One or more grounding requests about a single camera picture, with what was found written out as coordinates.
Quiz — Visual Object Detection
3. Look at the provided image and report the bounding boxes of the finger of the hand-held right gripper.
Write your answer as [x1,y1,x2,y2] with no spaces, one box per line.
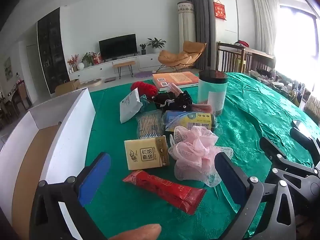
[290,120,320,165]
[259,137,320,180]

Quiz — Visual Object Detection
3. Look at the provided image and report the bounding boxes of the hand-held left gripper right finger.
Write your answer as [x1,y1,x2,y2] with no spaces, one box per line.
[214,152,297,240]

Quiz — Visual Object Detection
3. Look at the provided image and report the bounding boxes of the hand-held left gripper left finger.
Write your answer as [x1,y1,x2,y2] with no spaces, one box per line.
[29,152,112,240]

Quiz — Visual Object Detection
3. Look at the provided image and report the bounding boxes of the pink bath loofah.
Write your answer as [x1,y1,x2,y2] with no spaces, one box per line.
[168,125,234,188]

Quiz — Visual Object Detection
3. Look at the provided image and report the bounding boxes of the white box wall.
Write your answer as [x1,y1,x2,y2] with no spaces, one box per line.
[0,87,97,233]

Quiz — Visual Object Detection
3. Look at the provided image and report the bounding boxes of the yellow tissue pack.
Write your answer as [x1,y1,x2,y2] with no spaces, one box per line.
[124,135,170,171]

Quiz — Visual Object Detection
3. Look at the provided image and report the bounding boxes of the red snack packet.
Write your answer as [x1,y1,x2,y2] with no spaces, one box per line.
[122,169,207,215]

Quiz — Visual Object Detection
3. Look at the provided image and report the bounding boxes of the blue yellow label bag roll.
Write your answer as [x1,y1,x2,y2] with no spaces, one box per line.
[162,110,217,133]

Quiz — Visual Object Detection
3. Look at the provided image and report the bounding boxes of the cotton swab bag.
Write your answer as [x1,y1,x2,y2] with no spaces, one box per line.
[136,110,167,140]

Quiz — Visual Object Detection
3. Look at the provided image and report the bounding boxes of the pink sausage packet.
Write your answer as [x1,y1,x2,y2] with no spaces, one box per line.
[167,82,213,115]

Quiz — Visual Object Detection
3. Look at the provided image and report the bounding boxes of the white plastic packet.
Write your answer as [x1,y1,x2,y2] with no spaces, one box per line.
[119,89,143,124]

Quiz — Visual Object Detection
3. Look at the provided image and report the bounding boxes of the black knit cloth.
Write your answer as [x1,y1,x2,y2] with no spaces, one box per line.
[153,91,194,112]

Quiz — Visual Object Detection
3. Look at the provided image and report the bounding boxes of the red yarn ball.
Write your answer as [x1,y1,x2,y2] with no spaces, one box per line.
[130,81,158,98]

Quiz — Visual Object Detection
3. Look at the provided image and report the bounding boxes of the person's left hand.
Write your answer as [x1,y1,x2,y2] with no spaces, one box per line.
[110,224,162,240]

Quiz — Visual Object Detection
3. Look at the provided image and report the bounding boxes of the green tablecloth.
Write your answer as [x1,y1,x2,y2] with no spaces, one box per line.
[82,72,320,240]

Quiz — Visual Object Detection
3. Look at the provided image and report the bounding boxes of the row of windowsill items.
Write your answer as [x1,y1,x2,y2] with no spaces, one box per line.
[250,67,320,110]

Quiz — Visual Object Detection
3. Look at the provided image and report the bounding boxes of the clear jar black lid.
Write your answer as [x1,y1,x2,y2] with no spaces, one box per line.
[198,69,228,117]

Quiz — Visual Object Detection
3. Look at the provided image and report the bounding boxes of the beige round floor pad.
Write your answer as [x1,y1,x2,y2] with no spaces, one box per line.
[84,78,102,88]

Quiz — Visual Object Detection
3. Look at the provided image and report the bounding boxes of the brown cardboard box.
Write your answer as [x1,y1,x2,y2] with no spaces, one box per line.
[54,79,81,97]

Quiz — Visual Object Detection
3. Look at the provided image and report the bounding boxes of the dark wooden railing furniture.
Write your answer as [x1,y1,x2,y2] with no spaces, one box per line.
[217,42,275,73]

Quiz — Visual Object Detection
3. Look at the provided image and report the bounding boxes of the orange book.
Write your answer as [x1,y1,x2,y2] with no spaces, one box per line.
[152,71,200,92]

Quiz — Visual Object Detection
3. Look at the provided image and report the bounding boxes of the wooden bench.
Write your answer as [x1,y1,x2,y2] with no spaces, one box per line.
[112,60,136,79]

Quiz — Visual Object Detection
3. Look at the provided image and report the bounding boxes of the red flowers in vase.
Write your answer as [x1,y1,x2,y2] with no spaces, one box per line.
[67,54,79,72]

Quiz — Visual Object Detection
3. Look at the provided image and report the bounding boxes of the bushy potted plant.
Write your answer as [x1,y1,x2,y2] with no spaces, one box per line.
[82,52,97,67]

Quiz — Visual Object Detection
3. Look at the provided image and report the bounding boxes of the white curtain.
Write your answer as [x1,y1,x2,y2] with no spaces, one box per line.
[253,0,280,55]

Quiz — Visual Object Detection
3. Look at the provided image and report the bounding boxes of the orange lounge chair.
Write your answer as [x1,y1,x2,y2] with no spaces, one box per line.
[158,41,207,72]

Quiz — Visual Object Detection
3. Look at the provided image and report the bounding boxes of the white television cabinet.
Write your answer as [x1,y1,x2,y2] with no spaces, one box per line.
[69,52,170,82]

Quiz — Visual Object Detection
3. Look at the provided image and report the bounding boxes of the black display cabinet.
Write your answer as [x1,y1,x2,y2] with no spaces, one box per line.
[37,7,70,94]

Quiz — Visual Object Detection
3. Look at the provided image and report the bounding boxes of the black television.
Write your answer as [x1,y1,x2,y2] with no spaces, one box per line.
[99,33,138,61]

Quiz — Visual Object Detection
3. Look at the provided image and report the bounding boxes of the large potted plant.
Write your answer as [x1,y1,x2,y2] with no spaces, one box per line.
[147,37,167,53]

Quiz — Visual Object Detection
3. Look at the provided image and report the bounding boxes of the grey curtain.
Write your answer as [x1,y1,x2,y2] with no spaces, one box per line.
[185,0,213,70]

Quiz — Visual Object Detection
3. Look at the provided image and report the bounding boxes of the covered standing air conditioner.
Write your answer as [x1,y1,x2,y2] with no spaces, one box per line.
[177,1,197,68]

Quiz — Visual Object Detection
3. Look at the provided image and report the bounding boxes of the framed wall picture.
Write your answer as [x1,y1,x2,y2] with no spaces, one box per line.
[4,56,13,82]

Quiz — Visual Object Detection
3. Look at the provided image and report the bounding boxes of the red wall hanging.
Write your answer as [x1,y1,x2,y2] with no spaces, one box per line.
[214,0,227,20]

